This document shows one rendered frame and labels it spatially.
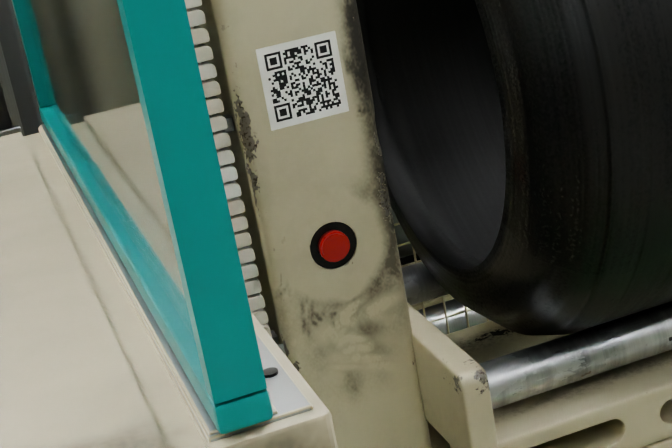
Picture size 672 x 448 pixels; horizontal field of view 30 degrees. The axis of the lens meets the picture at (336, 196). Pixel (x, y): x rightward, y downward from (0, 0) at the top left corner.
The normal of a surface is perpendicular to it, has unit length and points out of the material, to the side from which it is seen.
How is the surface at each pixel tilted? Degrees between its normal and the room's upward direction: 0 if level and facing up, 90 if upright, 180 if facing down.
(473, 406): 90
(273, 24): 90
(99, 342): 0
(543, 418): 0
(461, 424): 90
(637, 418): 90
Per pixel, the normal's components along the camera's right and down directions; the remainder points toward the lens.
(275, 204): 0.33, 0.25
